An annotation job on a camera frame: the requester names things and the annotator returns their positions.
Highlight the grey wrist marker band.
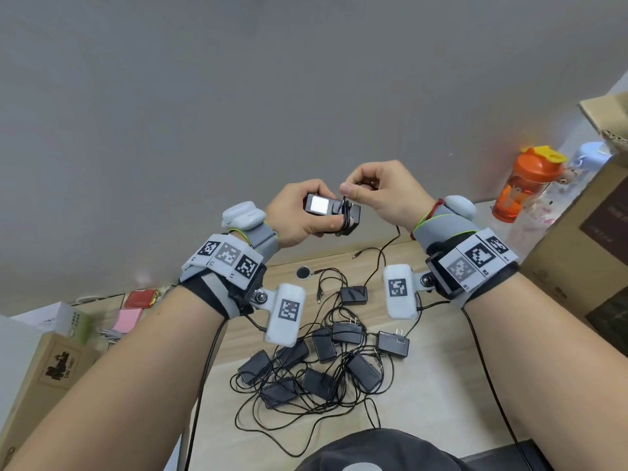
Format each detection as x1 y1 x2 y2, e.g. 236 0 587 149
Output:
178 221 279 320
412 203 521 309

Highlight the open cardboard box flap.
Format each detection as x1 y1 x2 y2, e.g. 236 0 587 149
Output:
578 92 628 153

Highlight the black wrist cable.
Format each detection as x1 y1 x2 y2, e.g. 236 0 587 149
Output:
460 307 530 471
183 316 230 471

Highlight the thin black charger cable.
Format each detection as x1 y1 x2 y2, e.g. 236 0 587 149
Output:
352 224 401 288

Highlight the red flat packet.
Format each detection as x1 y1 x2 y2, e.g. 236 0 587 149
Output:
124 289 162 309

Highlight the pile of black power adapters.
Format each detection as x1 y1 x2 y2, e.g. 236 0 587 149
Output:
230 268 413 459

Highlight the small white green carton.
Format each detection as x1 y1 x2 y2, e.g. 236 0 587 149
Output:
53 302 95 345

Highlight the person's left forearm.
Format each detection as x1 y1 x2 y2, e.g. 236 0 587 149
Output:
0 283 231 471

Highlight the red string bracelet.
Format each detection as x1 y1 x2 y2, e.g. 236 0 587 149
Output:
416 198 445 229

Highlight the grey right wrist marker band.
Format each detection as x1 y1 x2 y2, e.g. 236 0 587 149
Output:
412 203 521 309

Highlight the cardboard box with black print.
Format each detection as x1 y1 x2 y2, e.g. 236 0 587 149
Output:
0 332 105 459

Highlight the black charger with white label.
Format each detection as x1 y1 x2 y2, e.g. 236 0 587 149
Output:
304 192 363 236

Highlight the flat black object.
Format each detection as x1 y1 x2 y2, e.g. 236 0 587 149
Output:
461 438 546 471

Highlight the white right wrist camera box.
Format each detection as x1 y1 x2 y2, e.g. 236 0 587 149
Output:
383 263 424 320

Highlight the large brown cardboard box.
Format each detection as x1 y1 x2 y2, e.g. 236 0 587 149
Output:
519 162 628 350

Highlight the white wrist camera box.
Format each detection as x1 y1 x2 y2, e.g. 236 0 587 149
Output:
383 263 424 320
264 283 306 347

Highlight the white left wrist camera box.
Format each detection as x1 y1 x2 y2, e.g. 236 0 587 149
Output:
264 283 306 347

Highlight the person's left hand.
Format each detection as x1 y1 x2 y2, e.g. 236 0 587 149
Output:
265 179 347 249

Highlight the person's dark shirt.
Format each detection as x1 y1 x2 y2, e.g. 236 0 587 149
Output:
298 427 464 471

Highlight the orange bottle with yellow lid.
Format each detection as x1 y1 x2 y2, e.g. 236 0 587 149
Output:
492 146 568 224

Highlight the white left wrist tracker puck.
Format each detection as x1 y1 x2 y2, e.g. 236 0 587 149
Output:
221 201 267 231

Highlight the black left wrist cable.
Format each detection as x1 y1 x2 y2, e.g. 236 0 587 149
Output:
183 316 230 471

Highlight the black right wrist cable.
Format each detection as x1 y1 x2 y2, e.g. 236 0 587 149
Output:
460 307 530 471

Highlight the person's right forearm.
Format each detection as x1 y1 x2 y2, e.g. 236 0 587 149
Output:
460 270 628 471

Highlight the white wrist tracker puck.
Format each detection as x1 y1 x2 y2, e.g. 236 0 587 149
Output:
221 201 267 231
443 194 477 221

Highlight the person's right hand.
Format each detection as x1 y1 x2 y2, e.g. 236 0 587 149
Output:
340 160 438 230

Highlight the grey left wrist marker band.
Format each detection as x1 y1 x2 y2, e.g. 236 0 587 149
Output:
178 221 279 320

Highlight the white right wrist tracker puck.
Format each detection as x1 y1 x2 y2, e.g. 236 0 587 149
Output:
443 194 477 221

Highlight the pink flat packet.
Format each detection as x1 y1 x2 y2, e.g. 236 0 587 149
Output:
111 309 144 335

